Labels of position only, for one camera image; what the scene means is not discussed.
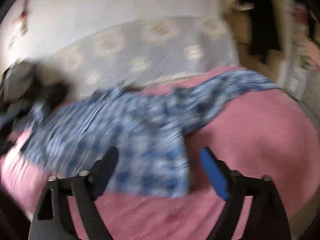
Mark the blue plaid flannel shirt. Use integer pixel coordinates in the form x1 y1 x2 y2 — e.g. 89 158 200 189
21 70 276 198

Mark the pink fleece blanket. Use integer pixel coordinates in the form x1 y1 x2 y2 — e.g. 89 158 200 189
1 67 319 239

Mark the black puffer jacket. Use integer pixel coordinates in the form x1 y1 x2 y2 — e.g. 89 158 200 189
24 64 71 112

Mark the grey crumpled garment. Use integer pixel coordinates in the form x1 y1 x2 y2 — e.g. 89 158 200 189
3 61 35 102

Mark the floral hanging fabric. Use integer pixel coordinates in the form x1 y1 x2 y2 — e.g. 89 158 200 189
272 0 316 100

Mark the grey floral quilted mattress pad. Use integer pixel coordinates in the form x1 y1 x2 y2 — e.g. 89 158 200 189
37 16 239 98

